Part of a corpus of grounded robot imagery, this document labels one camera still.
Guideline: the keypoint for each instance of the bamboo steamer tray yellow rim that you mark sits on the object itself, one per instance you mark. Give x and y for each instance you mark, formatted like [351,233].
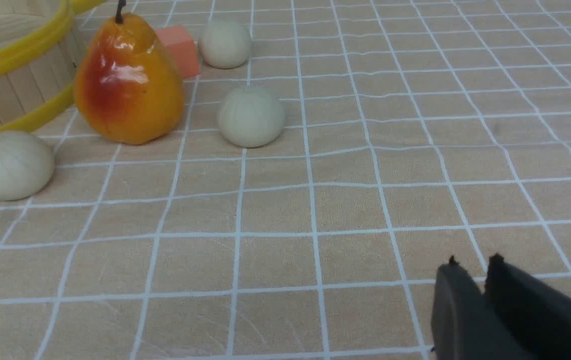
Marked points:
[40,51]

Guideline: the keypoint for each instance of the white bun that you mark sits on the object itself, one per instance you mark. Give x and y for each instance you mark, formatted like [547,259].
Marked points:
[27,164]
[250,117]
[225,43]

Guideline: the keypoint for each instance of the checkered orange tablecloth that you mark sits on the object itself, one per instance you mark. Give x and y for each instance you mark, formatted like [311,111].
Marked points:
[415,130]

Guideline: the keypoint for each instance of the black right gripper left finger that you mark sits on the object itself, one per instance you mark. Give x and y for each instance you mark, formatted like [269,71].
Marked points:
[463,324]

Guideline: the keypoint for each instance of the salmon pink foam cube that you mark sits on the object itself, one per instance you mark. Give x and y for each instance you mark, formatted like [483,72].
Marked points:
[182,48]

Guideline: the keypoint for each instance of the orange yellow toy pear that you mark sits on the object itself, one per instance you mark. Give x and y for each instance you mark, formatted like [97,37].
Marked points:
[128,87]

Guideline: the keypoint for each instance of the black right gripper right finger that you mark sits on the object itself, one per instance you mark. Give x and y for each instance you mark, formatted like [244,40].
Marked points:
[537,315]

